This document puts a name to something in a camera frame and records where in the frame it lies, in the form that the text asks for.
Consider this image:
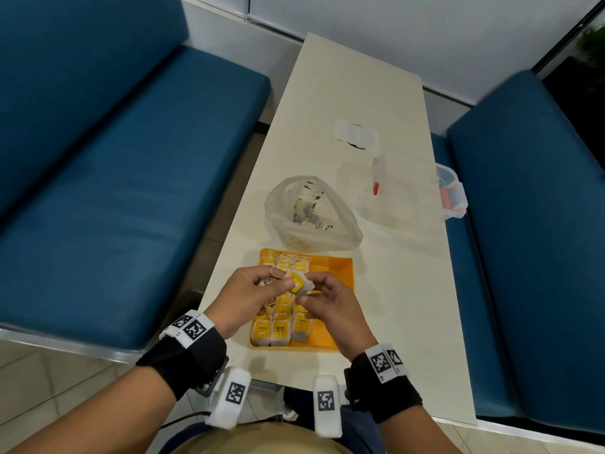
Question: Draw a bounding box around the person's left hand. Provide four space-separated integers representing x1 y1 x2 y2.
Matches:
204 265 296 340

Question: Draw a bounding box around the person's beige shirt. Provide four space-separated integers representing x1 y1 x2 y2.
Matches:
172 420 355 454

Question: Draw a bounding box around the row of tea bags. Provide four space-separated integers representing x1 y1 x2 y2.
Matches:
250 249 315 348

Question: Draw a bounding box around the blue sofa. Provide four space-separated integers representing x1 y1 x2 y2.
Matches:
0 0 271 360
430 70 605 433

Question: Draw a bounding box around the clear plastic bag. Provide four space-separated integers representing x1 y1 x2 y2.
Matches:
264 174 365 253

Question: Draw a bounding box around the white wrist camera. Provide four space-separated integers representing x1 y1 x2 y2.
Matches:
205 366 252 431
313 375 350 439

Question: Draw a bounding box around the bunch of tea bags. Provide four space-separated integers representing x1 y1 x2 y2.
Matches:
258 267 287 289

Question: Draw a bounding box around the clear box with red latches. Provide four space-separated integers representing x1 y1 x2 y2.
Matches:
357 153 469 230

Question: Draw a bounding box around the green leafy plant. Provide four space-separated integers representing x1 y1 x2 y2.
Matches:
579 25 605 71

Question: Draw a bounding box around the black metal pole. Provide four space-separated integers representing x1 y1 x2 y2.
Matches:
531 4 605 73

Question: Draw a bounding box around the person's right hand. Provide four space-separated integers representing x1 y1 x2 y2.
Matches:
295 272 379 363

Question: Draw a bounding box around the black camera cable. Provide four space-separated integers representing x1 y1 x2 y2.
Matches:
160 410 211 430

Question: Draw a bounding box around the person's left forearm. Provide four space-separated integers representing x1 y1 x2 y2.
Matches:
7 328 230 454

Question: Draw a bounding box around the white paper patch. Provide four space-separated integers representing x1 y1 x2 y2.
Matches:
333 119 381 151

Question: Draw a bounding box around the yellow tray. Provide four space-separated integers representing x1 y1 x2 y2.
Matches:
249 248 355 351

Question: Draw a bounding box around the yellow tagged tea bag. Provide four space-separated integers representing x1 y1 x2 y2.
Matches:
282 271 316 297

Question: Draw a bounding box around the person's right forearm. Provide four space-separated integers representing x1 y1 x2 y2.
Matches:
343 354 464 454

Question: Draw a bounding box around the white marker wristband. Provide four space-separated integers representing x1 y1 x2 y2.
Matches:
364 343 410 383
159 310 215 348

